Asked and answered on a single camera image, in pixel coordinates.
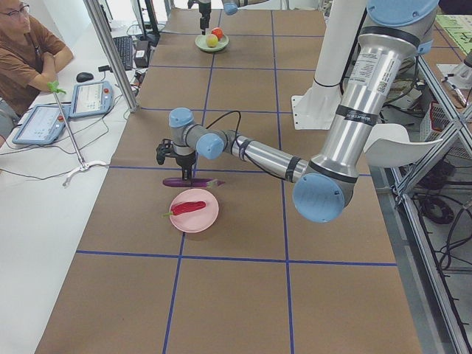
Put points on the black keyboard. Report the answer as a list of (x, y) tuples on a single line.
[(124, 45)]

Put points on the red pomegranate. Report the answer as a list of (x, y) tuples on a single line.
[(218, 32)]

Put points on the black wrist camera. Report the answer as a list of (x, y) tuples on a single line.
[(164, 150)]

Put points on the far blue teach pendant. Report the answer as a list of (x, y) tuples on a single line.
[(90, 99)]

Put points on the near blue teach pendant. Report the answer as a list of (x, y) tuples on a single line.
[(43, 125)]

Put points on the red chili pepper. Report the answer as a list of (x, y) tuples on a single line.
[(182, 208)]

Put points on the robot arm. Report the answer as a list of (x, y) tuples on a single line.
[(230, 7), (364, 46)]

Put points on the aluminium frame post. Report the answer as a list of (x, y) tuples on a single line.
[(106, 41)]

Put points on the black computer mouse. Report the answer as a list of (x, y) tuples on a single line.
[(84, 77)]

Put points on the seated person brown shirt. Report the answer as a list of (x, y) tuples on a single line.
[(31, 58)]

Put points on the light green plate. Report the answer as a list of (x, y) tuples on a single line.
[(200, 43)]

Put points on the pale green peach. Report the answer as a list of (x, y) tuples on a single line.
[(211, 40)]

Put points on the metal stand with green clip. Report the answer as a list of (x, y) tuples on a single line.
[(83, 164)]

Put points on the purple eggplant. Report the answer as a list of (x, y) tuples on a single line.
[(194, 182)]

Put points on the blue teach pendant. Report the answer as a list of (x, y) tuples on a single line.
[(43, 125), (90, 99)]

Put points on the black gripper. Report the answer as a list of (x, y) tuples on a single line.
[(203, 15), (185, 161)]

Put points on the pink plate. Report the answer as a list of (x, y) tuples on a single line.
[(196, 220)]

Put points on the white chair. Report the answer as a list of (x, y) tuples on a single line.
[(388, 145)]

